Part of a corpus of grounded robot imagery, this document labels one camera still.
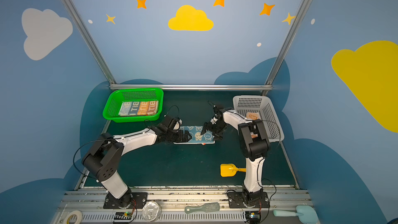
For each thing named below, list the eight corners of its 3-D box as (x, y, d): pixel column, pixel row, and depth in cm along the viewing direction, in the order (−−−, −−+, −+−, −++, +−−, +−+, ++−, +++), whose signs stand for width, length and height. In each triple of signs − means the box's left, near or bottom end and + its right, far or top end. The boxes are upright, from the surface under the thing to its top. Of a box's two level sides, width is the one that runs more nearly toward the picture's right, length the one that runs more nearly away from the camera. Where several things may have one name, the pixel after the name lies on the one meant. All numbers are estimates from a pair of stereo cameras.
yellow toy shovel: (220, 176, 84) (221, 175, 82) (219, 164, 88) (220, 163, 86) (246, 176, 84) (247, 175, 82) (244, 165, 88) (245, 163, 86)
